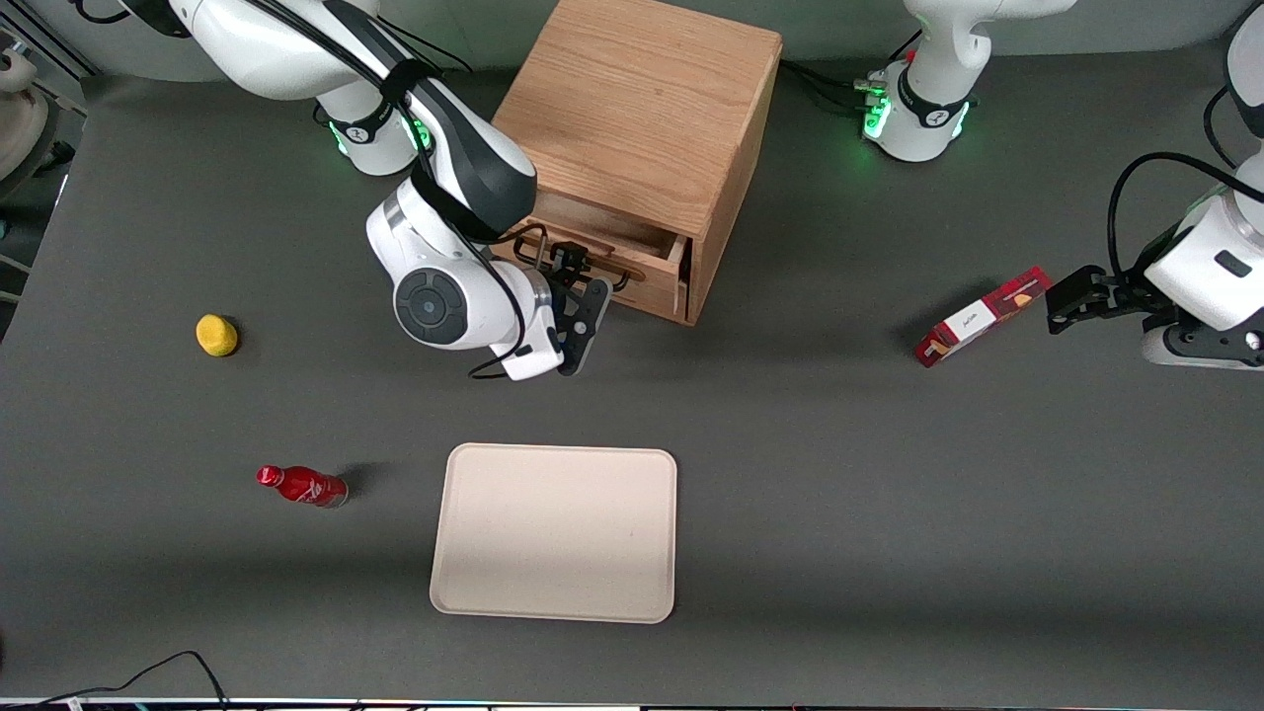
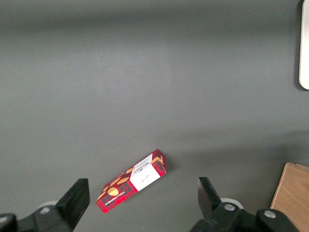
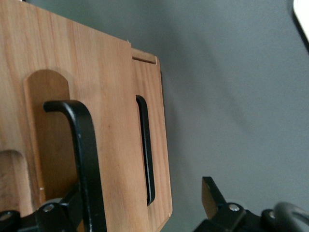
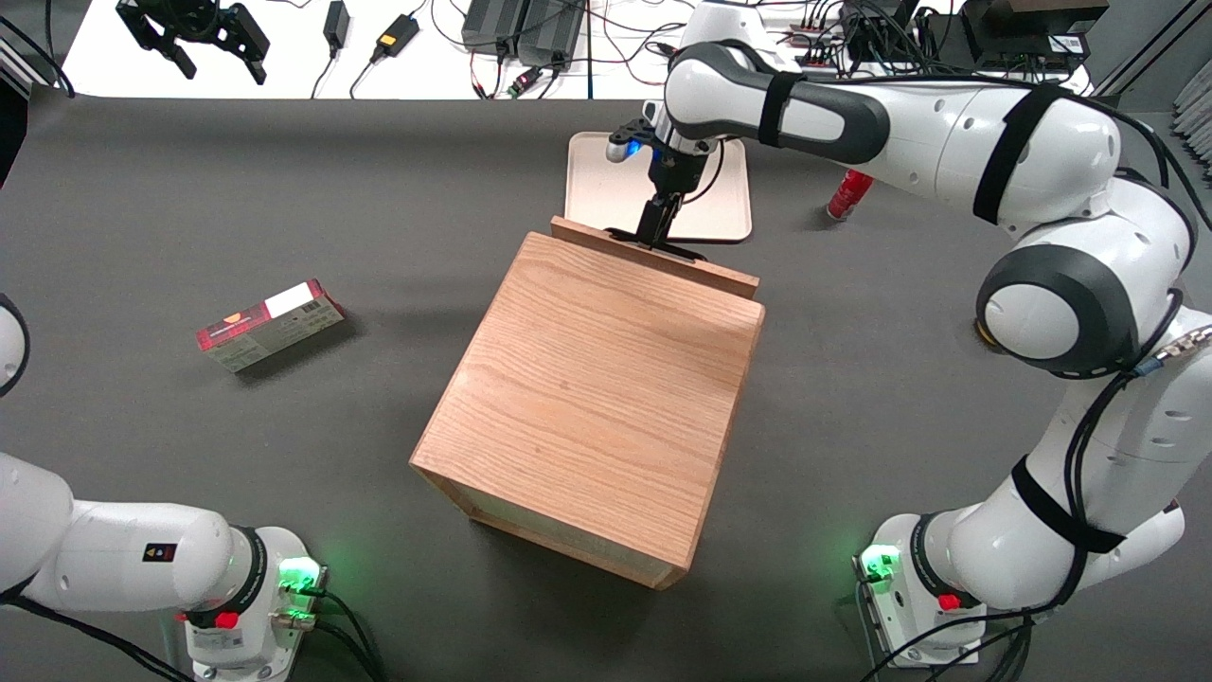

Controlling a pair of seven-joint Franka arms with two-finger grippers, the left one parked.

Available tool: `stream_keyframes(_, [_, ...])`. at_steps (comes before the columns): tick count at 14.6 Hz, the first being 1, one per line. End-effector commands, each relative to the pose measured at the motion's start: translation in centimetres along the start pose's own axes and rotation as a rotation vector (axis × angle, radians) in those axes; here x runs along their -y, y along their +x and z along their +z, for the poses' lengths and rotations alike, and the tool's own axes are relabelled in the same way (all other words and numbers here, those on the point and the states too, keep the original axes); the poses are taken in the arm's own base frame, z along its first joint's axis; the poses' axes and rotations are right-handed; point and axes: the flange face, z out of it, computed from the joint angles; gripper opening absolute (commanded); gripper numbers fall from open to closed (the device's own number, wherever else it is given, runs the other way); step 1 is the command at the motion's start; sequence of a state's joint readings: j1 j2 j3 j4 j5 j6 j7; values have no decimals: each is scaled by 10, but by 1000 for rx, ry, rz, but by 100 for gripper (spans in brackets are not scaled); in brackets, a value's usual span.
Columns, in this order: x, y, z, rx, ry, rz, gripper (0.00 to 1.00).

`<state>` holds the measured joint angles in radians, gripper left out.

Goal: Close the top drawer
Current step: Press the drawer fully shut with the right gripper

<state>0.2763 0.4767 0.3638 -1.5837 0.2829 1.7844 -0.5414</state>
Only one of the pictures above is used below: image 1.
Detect black wire drawer handle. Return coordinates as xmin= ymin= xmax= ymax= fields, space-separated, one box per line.
xmin=513 ymin=222 xmax=633 ymax=292

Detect oak wooden drawer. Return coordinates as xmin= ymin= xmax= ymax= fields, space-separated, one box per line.
xmin=491 ymin=188 xmax=692 ymax=325

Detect red white snack box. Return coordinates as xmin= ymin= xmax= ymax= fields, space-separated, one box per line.
xmin=913 ymin=267 xmax=1055 ymax=368

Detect oak wooden cabinet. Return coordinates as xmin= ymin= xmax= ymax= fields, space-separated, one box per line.
xmin=491 ymin=0 xmax=784 ymax=327

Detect beige plastic tray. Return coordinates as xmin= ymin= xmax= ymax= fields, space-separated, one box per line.
xmin=430 ymin=443 xmax=678 ymax=625

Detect red soda bottle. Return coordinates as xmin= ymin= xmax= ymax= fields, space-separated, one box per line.
xmin=256 ymin=465 xmax=350 ymax=509

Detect yellow lemon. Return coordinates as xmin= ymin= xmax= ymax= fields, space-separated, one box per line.
xmin=196 ymin=314 xmax=239 ymax=357

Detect beige round stand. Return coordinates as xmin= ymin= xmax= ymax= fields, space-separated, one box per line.
xmin=0 ymin=51 xmax=50 ymax=184

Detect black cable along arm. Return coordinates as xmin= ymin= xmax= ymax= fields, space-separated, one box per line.
xmin=74 ymin=0 xmax=526 ymax=381

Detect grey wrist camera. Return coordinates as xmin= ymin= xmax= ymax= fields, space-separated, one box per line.
xmin=1143 ymin=318 xmax=1264 ymax=371

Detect long black arm cable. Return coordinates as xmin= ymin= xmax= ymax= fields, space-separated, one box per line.
xmin=1106 ymin=151 xmax=1264 ymax=277

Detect short black arm cable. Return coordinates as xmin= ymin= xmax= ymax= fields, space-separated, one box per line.
xmin=1203 ymin=87 xmax=1240 ymax=169

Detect black base cables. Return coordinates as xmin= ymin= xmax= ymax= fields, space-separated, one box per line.
xmin=780 ymin=30 xmax=924 ymax=115
xmin=395 ymin=25 xmax=473 ymax=72

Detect thin black floor cable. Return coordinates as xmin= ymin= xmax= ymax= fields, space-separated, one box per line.
xmin=30 ymin=650 xmax=230 ymax=711

